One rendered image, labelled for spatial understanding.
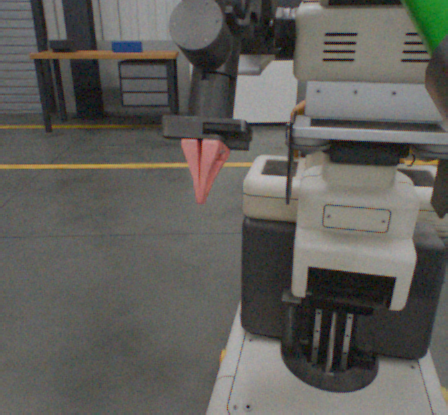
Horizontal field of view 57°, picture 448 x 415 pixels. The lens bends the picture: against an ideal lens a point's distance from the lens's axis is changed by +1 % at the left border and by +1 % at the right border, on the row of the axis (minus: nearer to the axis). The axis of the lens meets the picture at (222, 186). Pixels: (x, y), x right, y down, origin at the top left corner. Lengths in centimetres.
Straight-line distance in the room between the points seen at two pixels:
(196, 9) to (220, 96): 10
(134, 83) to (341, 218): 430
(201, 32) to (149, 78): 451
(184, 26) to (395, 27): 40
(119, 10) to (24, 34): 133
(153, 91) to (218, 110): 448
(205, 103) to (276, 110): 478
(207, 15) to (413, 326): 105
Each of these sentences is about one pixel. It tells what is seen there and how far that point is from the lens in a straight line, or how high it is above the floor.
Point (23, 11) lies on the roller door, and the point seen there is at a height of 135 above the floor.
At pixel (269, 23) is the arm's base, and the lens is 76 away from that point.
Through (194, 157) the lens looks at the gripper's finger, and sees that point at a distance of 48.
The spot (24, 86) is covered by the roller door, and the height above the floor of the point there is 38.
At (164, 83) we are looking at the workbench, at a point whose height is 57.
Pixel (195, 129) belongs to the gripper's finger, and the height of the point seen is 108.
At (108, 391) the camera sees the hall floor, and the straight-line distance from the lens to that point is 166.
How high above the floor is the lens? 119
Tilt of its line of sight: 21 degrees down
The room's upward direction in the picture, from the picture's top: straight up
